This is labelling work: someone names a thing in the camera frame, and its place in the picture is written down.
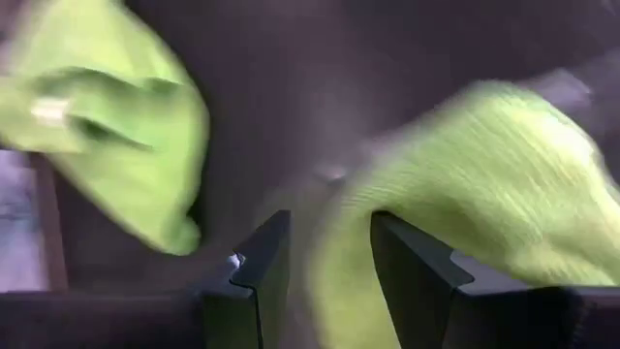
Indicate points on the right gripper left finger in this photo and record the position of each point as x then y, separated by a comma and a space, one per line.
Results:
261, 300

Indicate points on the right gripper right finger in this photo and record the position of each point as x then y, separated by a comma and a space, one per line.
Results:
416, 300

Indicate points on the green microfiber towel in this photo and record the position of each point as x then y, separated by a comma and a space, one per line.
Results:
484, 194
121, 184

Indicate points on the white tag on green towel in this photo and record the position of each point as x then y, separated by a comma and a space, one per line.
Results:
48, 111

